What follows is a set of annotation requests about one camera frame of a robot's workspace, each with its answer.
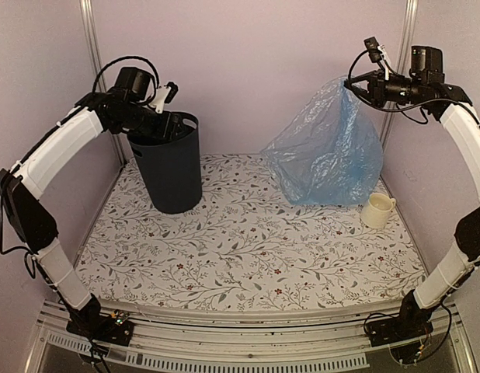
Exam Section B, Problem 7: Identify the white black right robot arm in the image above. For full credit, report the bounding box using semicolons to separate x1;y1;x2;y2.
345;38;480;342

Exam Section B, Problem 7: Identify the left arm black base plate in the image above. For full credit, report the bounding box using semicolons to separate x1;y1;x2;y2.
66;312;135;347

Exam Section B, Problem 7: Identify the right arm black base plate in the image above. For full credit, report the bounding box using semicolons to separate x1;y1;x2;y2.
363;312;433;347

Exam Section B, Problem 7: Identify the dark grey trash bin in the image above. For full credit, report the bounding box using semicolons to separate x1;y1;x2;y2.
127;112;202;214

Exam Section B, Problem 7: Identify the aluminium front rail frame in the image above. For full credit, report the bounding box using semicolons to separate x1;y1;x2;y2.
24;298;478;373

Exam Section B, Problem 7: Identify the right camera black cable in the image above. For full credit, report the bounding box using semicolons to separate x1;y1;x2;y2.
346;52;371;89

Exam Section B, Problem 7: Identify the left camera black cable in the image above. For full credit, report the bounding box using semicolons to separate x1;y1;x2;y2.
92;55;162;98

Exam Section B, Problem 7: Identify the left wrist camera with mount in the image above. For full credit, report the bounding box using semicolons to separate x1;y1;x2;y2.
149;82;179;114

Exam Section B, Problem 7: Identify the left aluminium corner post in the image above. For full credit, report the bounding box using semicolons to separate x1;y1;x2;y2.
78;0;127;166

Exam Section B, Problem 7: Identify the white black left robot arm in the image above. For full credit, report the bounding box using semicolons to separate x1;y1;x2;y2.
0;67;179;337

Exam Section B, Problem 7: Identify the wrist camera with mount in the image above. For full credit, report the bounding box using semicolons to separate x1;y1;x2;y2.
149;82;179;114
363;37;396;81

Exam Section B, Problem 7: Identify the right aluminium corner post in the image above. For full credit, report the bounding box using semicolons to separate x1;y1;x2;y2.
380;0;419;152

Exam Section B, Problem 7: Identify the camera black cable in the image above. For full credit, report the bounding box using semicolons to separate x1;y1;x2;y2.
92;55;162;98
346;52;371;89

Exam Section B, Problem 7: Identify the blue plastic trash bag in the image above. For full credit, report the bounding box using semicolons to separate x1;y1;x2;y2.
261;77;383;206

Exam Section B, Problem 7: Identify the cream ceramic mug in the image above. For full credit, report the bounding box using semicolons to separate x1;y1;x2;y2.
360;193;396;229

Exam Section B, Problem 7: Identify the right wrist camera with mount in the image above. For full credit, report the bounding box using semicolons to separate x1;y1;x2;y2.
363;37;396;81

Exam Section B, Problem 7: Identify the floral patterned table mat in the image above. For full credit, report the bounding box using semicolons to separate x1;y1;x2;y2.
76;155;426;312

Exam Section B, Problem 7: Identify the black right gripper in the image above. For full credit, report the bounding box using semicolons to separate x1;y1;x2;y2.
346;68;427;107

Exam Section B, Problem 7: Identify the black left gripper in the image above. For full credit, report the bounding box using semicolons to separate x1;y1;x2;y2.
115;102;188;141

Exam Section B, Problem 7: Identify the aluminium corner post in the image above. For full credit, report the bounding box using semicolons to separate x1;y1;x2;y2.
78;0;127;166
380;0;419;152

